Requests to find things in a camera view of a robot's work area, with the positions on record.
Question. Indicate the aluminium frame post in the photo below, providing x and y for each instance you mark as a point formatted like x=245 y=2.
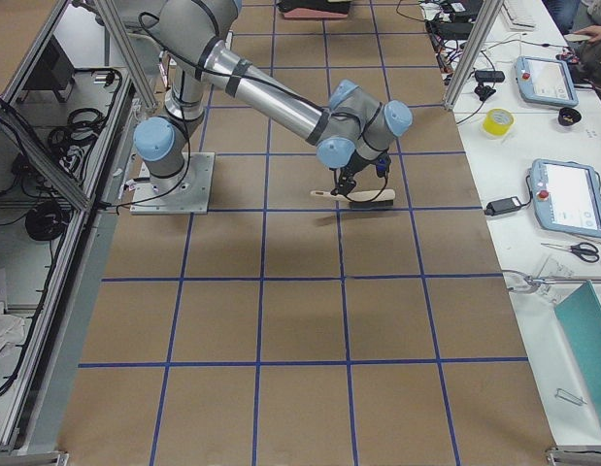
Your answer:
x=485 y=20

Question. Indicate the upper teach pendant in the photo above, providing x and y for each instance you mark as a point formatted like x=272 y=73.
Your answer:
x=545 y=81

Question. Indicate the teach pendant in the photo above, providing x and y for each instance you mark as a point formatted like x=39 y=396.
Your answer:
x=566 y=197
x=545 y=81

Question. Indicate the pink bin with black bag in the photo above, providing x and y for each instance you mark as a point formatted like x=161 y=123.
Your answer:
x=314 y=9

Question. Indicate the yellow tape roll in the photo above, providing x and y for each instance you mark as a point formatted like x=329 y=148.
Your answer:
x=498 y=122

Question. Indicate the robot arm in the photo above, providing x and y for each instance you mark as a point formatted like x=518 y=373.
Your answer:
x=352 y=132

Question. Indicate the beige hand brush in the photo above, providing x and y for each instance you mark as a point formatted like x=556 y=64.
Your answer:
x=361 y=200

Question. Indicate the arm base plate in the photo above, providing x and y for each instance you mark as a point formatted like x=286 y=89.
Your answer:
x=186 y=193

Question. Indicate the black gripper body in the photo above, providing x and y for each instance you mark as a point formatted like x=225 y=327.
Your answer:
x=353 y=169

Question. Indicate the black handled scissors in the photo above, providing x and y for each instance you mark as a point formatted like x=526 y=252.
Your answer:
x=585 y=251

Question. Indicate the small black bowl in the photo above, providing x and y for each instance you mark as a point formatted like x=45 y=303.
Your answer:
x=568 y=117

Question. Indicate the black power adapter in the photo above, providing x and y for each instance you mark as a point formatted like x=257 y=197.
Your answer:
x=503 y=206

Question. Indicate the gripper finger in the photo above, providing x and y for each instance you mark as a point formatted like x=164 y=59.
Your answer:
x=344 y=186

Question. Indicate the lower teach pendant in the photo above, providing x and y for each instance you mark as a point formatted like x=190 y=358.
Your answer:
x=566 y=197

